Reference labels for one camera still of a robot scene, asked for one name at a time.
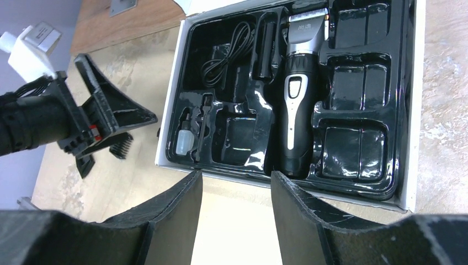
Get black barber comb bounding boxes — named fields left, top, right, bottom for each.
left=252, top=12, right=278, bottom=83

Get black charging cable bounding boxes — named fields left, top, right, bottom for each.
left=201, top=20, right=257, bottom=88

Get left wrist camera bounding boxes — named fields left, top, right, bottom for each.
left=1, top=22, right=62, bottom=83

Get black plastic insert tray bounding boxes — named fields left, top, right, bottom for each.
left=165, top=0, right=416, bottom=201

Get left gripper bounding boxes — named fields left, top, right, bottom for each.
left=1, top=54, right=158, bottom=179

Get black silver hair clipper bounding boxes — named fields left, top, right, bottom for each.
left=278, top=8, right=329, bottom=178

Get small metal bracket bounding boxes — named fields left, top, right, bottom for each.
left=109, top=0, right=137, bottom=17

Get small black comb guard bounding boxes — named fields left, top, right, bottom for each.
left=109, top=132, right=134, bottom=160

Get white hair clipper kit box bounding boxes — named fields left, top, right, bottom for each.
left=155, top=0, right=427, bottom=214

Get black cleaning brush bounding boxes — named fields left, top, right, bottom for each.
left=195, top=94, right=214, bottom=162

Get aluminium table frame rail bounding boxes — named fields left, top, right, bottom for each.
left=17, top=197, right=40, bottom=210

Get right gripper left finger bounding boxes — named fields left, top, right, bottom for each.
left=1, top=171, right=203, bottom=264

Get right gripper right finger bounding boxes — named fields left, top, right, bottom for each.
left=270, top=171, right=467, bottom=264

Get small oil bottle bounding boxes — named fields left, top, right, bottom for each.
left=175, top=113, right=195, bottom=156

